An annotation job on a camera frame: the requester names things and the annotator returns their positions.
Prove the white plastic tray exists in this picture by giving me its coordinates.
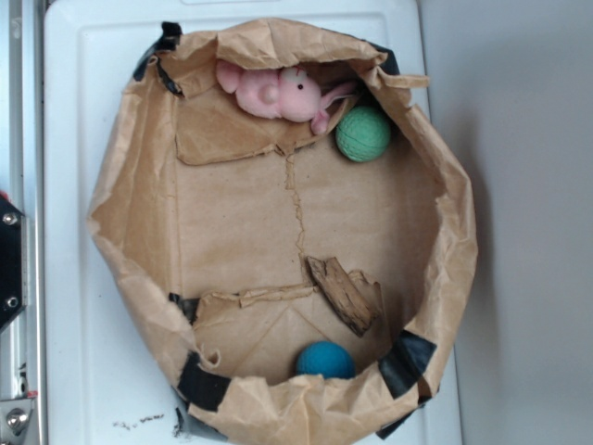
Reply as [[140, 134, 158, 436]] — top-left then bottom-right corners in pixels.
[[44, 1, 437, 444]]

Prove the pink plush bunny toy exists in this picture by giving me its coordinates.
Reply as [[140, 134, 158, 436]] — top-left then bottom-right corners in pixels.
[[216, 60, 357, 134]]

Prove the green textured ball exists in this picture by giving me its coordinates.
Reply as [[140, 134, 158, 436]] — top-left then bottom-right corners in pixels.
[[335, 106, 391, 162]]

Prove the brown paper bag bin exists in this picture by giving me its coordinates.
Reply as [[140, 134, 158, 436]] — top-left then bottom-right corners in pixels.
[[88, 19, 477, 444]]

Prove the blue ball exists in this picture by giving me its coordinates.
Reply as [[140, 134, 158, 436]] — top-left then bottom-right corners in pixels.
[[296, 341, 356, 379]]

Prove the brown wood bark piece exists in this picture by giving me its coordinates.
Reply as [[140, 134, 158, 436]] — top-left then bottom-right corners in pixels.
[[307, 256, 378, 337]]

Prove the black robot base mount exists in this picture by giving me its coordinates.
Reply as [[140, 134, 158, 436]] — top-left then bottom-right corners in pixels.
[[0, 192, 24, 333]]

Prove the metal aluminium frame rail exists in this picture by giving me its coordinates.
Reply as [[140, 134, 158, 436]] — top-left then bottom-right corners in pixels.
[[1, 1, 48, 444]]

